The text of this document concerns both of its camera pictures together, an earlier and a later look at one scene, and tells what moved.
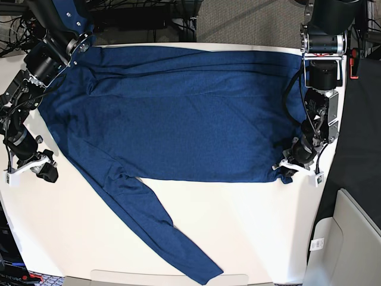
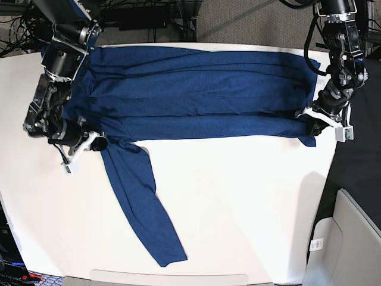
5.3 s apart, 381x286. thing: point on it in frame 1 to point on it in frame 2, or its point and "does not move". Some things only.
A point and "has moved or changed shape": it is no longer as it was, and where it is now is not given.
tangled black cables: (20, 33) does not move
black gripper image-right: (302, 152) to (332, 98)
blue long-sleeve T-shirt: (178, 112) has moved or changed shape
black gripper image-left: (23, 146) to (66, 132)
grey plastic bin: (344, 249) does not move
